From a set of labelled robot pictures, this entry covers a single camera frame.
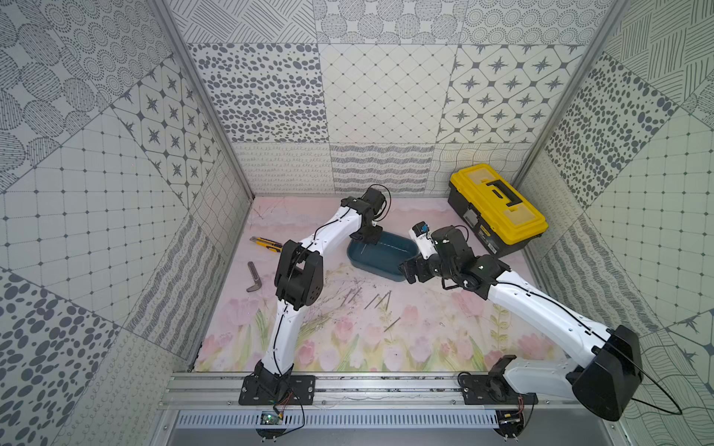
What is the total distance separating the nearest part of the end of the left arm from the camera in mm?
715

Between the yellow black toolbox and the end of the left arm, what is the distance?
0.39 meters

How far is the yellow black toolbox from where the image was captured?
3.02 feet
